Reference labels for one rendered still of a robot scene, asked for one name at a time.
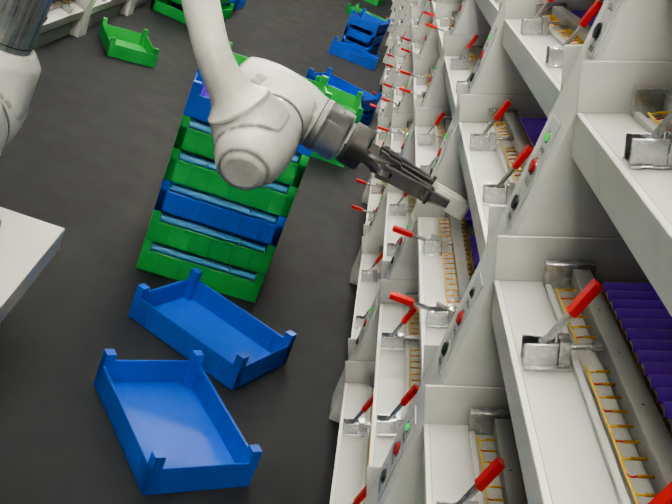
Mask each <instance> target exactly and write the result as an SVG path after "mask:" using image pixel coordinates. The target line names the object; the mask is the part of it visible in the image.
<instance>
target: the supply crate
mask: <svg viewBox="0 0 672 504"><path fill-rule="evenodd" d="M203 83H204V82H203V79H202V77H201V74H200V71H199V69H197V72H196V75H195V78H194V81H193V84H192V87H191V90H190V93H189V97H188V100H187V103H186V106H185V110H184V113H183V115H186V116H189V117H192V118H195V119H198V120H201V121H204V122H207V123H209V122H208V117H209V115H210V111H211V100H210V98H209V97H206V96H203V95H200V92H201V89H202V86H203ZM296 152H297V153H300V154H303V155H306V156H309V157H310V156H311V153H312V150H310V149H307V148H305V146H303V145H301V144H299V145H298V148H297V150H296Z"/></svg>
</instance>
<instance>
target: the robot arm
mask: <svg viewBox="0 0 672 504"><path fill-rule="evenodd" d="M52 2H53V0H0V155H1V152H2V150H3V149H5V148H6V146H7V145H8V144H9V143H10V142H11V141H12V140H13V138H14V137H15V136H16V134H17V133H18V131H19V130H20V128H21V127H22V125H23V123H24V121H25V119H26V116H27V114H28V110H29V107H30V104H31V100H32V97H33V94H34V91H35V88H36V85H37V82H38V79H39V77H40V73H41V66H40V63H39V60H38V57H37V55H36V52H35V51H34V50H33V48H34V46H35V43H36V41H37V38H38V36H39V33H40V31H41V29H42V26H43V24H44V21H45V19H46V16H47V14H48V12H49V9H50V7H51V4H52ZM181 3H182V7H183V12H184V16H185V20H186V25H187V29H188V33H189V37H190V41H191V45H192V49H193V53H194V56H195V60H196V63H197V66H198V69H199V71H200V74H201V77H202V79H203V82H204V84H205V87H206V89H207V92H208V94H209V97H210V100H211V111H210V115H209V117H208V122H209V124H210V128H211V132H212V136H213V145H214V160H215V165H216V168H217V170H218V173H219V174H220V176H221V178H222V179H223V180H224V181H225V182H226V183H228V184H229V185H231V186H232V187H235V188H237V189H241V190H253V189H256V188H259V187H262V186H264V185H267V184H270V183H272V182H273V181H274V180H275V179H277V178H278V177H279V176H280V175H281V174H282V172H283V171H284V170H285V169H286V167H287V166H288V164H289V163H290V161H291V160H292V158H293V156H294V154H295V152H296V150H297V148H298V145H299V144H301V145H303V146H305V148H307V149H310V150H312V151H313V152H315V153H317V154H318V155H320V156H322V157H323V158H325V159H327V160H331V159H332V158H333V157H334V156H337V158H336V159H337V161H338V162H340V163H342V164H343V165H345V166H347V167H349V168H350V169H356V168H357V167H358V165H359V164H360V163H361V162H362V163H364V164H365V165H366V166H367V167H369V170H370V171H371V172H373V173H374V174H375V177H376V178H377V179H379V180H381V181H384V182H387V183H389V184H390V185H392V186H394V187H396V188H398V189H400V190H402V191H404V192H405V193H407V194H409V195H411V196H413V197H415V198H417V199H419V200H420V201H422V203H423V204H426V202H427V201H428V202H430V203H432V204H433V205H435V206H437V207H438V208H440V209H442V210H443V211H445V212H446V213H448V214H450V215H451V216H453V217H455V218H456V219H458V220H460V221H461V220H462V219H463V217H464V216H465V214H466V213H467V212H468V210H469V209H470V206H469V205H468V204H469V201H468V200H467V199H465V198H463V197H462V196H460V195H458V194H457V193H455V192H453V191H452V190H450V189H448V188H447V187H445V186H443V185H441V184H440V183H438V182H435V181H436V180H437V177H436V176H435V175H434V176H433V178H431V177H432V176H431V175H430V174H428V173H426V172H425V171H423V170H422V169H420V168H419V167H417V166H416V165H414V164H413V163H411V162H410V161H408V160H407V159H405V158H403V157H402V156H400V155H399V154H397V153H396V152H395V151H393V150H392V149H391V148H390V147H389V146H386V145H385V146H381V147H380V146H378V145H376V144H374V143H372V142H373V140H374V138H375V135H376V132H375V131H374V130H372V129H371V128H369V127H367V126H366V125H364V124H362V123H361V122H359V123H357V124H355V123H354V122H355V119H356V114H353V113H352V112H350V111H349V110H347V109H345V108H344V107H342V106H341V105H339V104H337V103H336V102H335V101H334V100H331V99H330V100H329V98H328V97H326V96H325V95H324V94H323V93H322V92H321V91H320V90H319V89H318V88H317V87H316V86H315V85H313V84H312V83H311V82H309V81H308V80H307V79H305V78H303V77H302V76H300V75H299V74H297V73H295V72H293V71H292V70H290V69H288V68H286V67H284V66H282V65H280V64H277V63H275V62H272V61H269V60H266V59H262V58H258V57H250V58H248V59H247V60H245V61H244V62H243V63H242V64H241V65H240V66H238V64H237V62H236V60H235V58H234V55H233V53H232V50H231V48H230V44H229V41H228V37H227V33H226V29H225V24H224V19H223V14H222V9H221V3H220V0H181Z"/></svg>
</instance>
